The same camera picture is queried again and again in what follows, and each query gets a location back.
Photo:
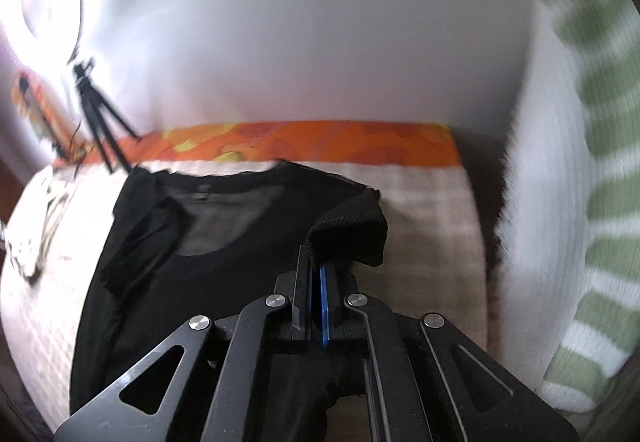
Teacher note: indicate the green striped white pillow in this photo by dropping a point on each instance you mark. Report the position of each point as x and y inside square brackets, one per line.
[568, 280]

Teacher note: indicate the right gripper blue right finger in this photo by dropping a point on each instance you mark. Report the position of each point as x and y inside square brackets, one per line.
[324, 307]

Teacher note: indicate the black t-shirt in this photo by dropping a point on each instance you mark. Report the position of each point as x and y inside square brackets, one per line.
[184, 245]

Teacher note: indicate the white tote bag pile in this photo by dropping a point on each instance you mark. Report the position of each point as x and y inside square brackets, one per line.
[35, 227]

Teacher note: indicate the orange patterned bed sheet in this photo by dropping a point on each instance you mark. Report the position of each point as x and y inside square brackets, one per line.
[371, 143]

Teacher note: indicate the small black tripod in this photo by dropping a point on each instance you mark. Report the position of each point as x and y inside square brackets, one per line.
[94, 105]

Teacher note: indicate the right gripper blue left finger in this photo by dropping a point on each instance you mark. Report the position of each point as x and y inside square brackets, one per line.
[302, 294]

